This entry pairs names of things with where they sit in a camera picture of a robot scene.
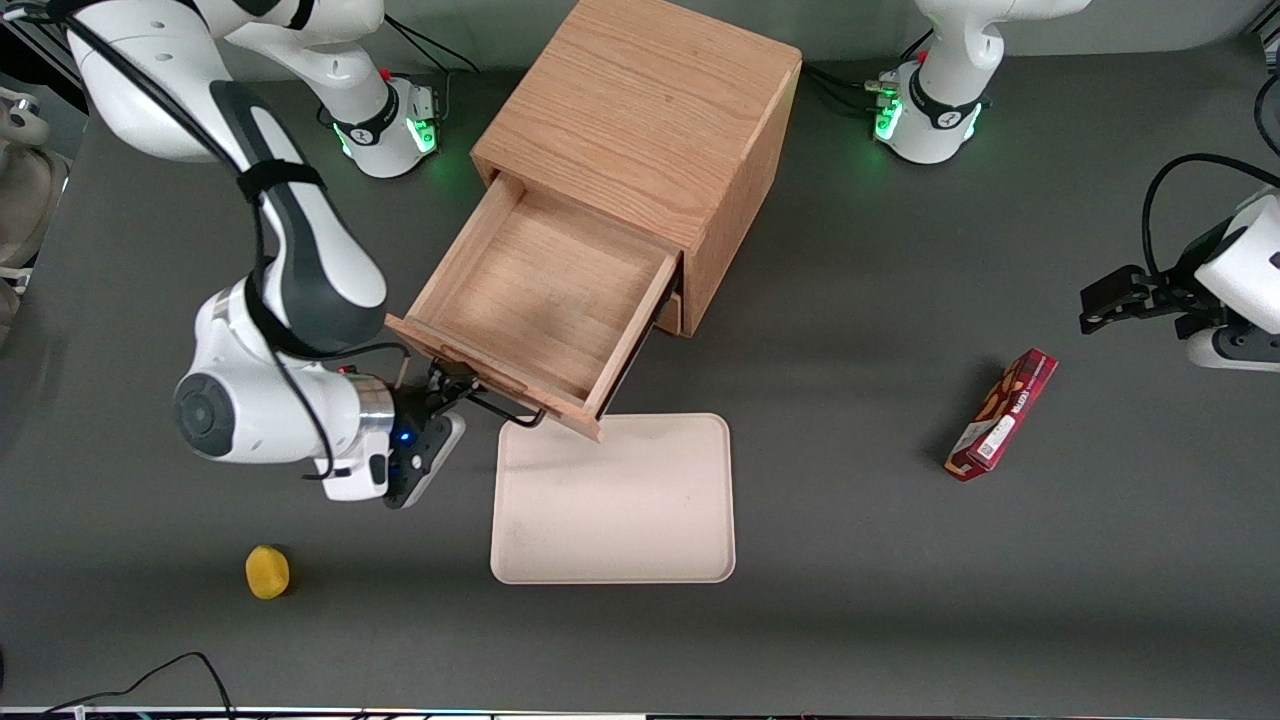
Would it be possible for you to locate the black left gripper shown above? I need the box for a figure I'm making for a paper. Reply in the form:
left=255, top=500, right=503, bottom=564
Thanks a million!
left=1079, top=220, right=1246, bottom=341

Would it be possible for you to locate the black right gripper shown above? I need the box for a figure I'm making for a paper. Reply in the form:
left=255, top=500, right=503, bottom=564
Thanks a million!
left=382, top=359, right=483, bottom=511

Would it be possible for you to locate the wooden two-drawer cabinet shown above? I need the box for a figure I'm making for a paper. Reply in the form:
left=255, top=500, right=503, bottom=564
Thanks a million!
left=471, top=0, right=804, bottom=339

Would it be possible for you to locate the red snack box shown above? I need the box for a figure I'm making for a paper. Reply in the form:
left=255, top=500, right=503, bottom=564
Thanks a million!
left=944, top=348, right=1059, bottom=483

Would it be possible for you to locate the pale pink plastic tray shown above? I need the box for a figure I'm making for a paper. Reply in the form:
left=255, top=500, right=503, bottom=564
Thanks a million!
left=490, top=413, right=737, bottom=586

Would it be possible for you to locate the yellow lemon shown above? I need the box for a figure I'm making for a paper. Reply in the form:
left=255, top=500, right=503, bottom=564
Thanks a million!
left=245, top=545, right=291, bottom=601

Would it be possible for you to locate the beige object beside table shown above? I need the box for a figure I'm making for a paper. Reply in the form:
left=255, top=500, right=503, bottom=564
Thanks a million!
left=0, top=88, right=71, bottom=346

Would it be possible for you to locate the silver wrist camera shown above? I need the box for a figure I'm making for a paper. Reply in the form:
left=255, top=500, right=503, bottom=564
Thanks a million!
left=1186, top=324, right=1280, bottom=374
left=424, top=411, right=468, bottom=479

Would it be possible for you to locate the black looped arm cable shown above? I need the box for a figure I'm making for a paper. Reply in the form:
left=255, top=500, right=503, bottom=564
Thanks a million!
left=1142, top=153, right=1280, bottom=283

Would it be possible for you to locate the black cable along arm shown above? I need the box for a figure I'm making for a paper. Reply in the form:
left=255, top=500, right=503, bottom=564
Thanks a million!
left=0, top=0, right=413, bottom=483

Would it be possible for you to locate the black hanging cable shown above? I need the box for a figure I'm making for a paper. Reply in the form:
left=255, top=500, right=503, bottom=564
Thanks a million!
left=1254, top=70, right=1280, bottom=157

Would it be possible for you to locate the black base cable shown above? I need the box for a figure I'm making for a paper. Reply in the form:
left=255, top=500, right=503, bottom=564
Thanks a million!
left=803, top=30, right=936, bottom=113
left=383, top=18, right=481, bottom=126

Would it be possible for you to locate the black floor cable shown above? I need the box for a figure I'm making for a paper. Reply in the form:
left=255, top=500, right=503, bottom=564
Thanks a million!
left=42, top=652, right=237, bottom=717

